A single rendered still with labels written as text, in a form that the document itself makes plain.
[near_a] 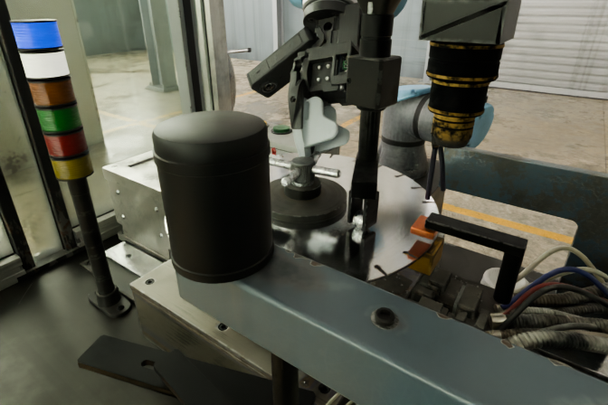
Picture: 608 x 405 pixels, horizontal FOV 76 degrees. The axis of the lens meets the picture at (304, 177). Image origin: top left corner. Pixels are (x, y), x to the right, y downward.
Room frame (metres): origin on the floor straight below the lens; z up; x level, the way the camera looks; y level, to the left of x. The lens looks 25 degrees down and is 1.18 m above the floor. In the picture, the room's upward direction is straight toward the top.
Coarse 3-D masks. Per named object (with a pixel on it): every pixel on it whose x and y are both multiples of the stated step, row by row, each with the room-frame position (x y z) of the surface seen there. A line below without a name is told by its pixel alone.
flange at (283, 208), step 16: (272, 192) 0.43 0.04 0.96; (288, 192) 0.42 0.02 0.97; (304, 192) 0.41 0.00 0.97; (320, 192) 0.43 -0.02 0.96; (336, 192) 0.43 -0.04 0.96; (272, 208) 0.39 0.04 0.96; (288, 208) 0.39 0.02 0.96; (304, 208) 0.39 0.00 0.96; (320, 208) 0.39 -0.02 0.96; (336, 208) 0.39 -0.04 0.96
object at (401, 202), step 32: (288, 160) 0.56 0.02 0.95; (320, 160) 0.56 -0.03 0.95; (352, 160) 0.56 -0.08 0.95; (384, 192) 0.45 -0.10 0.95; (416, 192) 0.45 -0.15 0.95; (288, 224) 0.37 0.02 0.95; (320, 224) 0.37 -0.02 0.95; (352, 224) 0.37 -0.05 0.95; (384, 224) 0.37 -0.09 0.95; (320, 256) 0.31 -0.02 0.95; (352, 256) 0.31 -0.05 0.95; (384, 256) 0.31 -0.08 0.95; (416, 256) 0.31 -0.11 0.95
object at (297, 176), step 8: (272, 160) 0.44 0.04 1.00; (280, 160) 0.44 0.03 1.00; (296, 160) 0.43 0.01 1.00; (304, 160) 0.43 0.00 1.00; (312, 160) 0.43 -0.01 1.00; (288, 168) 0.44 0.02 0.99; (296, 168) 0.42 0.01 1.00; (304, 168) 0.42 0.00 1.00; (312, 168) 0.42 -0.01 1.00; (320, 168) 0.42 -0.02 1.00; (328, 168) 0.42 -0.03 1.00; (288, 176) 0.39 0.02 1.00; (296, 176) 0.40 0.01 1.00; (304, 176) 0.42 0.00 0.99; (312, 176) 0.42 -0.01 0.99; (336, 176) 0.41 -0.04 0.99; (288, 184) 0.39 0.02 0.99; (296, 184) 0.42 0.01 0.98; (304, 184) 0.42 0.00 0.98
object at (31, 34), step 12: (12, 24) 0.45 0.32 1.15; (24, 24) 0.45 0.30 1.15; (36, 24) 0.45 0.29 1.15; (48, 24) 0.46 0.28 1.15; (24, 36) 0.45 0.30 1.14; (36, 36) 0.45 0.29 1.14; (48, 36) 0.46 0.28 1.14; (60, 36) 0.48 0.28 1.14; (24, 48) 0.45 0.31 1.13; (36, 48) 0.45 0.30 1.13; (48, 48) 0.46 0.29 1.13
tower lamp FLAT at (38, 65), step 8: (24, 56) 0.45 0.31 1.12; (32, 56) 0.45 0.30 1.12; (40, 56) 0.45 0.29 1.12; (48, 56) 0.45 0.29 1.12; (56, 56) 0.46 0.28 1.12; (64, 56) 0.48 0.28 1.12; (24, 64) 0.45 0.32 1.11; (32, 64) 0.45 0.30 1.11; (40, 64) 0.45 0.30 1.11; (48, 64) 0.45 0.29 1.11; (56, 64) 0.46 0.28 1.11; (64, 64) 0.47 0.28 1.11; (32, 72) 0.45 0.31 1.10; (40, 72) 0.45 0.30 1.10; (48, 72) 0.45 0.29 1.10; (56, 72) 0.46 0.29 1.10; (64, 72) 0.47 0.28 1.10
